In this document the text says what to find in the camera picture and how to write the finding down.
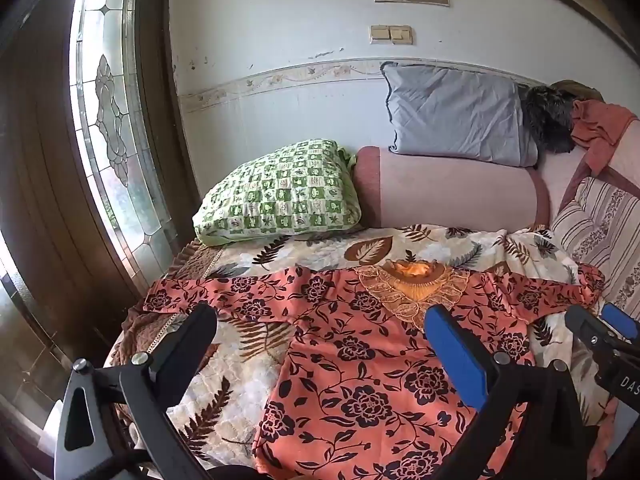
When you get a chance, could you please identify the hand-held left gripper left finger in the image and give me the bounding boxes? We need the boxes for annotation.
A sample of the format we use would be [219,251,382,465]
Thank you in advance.
[54,301,219,480]

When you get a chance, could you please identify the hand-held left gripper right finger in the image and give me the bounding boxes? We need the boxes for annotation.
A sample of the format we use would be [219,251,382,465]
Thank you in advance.
[424,304,601,480]

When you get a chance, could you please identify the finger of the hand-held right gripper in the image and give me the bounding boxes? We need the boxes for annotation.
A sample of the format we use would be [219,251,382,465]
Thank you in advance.
[565,304,617,361]
[601,302,640,347]

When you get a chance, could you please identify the orange floral blouse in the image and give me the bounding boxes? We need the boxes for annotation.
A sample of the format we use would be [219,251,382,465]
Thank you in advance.
[144,259,618,480]

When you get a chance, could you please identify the leaf print blanket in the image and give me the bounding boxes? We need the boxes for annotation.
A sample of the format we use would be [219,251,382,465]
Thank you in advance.
[107,224,621,476]

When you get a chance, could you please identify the brown fringed bed cover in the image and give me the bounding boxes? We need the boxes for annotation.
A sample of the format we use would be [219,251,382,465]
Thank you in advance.
[107,239,226,366]

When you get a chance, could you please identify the striped floral cushion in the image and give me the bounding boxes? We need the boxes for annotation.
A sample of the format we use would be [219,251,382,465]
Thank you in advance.
[549,176,640,306]

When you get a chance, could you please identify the pink bolster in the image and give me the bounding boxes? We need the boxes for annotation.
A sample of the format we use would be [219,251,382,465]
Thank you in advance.
[352,146,551,231]

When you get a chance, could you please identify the green checked pillow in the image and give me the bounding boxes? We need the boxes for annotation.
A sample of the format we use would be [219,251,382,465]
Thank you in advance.
[192,139,363,247]

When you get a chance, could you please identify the orange cloth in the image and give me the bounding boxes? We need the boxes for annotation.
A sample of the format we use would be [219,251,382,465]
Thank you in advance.
[570,99,640,177]

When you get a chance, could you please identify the black furry cushion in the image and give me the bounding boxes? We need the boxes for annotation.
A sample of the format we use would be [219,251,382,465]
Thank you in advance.
[520,85,577,156]

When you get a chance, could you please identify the wooden door with stained glass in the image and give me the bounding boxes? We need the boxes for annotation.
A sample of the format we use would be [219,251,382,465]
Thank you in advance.
[0,0,197,463]

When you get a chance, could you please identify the grey pillow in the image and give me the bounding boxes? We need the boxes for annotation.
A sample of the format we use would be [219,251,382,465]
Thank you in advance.
[381,61,541,168]

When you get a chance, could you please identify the beige light switch panel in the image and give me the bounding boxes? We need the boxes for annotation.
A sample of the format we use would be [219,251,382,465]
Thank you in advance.
[369,24,415,46]

